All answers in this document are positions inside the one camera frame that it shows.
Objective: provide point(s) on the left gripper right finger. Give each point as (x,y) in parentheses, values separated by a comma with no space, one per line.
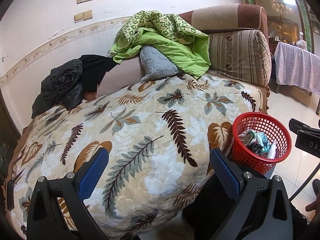
(262,208)

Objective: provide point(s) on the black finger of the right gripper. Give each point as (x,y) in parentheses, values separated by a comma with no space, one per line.
(309,142)
(296,127)

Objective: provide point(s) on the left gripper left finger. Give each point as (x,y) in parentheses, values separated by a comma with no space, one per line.
(57,209)

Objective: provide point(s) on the trash inside basket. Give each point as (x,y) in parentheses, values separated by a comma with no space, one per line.
(258,143)

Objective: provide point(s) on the red plastic mesh basket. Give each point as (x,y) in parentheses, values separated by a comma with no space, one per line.
(273,129)

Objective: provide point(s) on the table with lilac cloth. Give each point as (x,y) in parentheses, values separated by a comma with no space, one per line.
(297,67)

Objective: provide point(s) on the striped bolster cushion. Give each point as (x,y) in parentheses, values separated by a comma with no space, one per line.
(242,55)

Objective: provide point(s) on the brown striped sofa headboard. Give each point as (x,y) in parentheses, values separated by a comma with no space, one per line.
(228,17)

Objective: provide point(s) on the green quilt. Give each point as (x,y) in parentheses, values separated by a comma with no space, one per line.
(175,38)

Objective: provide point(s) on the leaf-patterned bed blanket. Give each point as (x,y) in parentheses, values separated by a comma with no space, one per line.
(158,135)

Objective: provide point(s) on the black puffer jacket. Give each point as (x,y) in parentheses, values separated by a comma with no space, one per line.
(61,86)

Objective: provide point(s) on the grey quilted pillow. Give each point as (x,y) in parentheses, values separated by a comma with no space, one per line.
(156,65)

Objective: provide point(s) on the black cloth garment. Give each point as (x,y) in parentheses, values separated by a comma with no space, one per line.
(94,68)

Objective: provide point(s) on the wall light switches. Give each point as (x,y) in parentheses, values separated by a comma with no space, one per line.
(84,16)

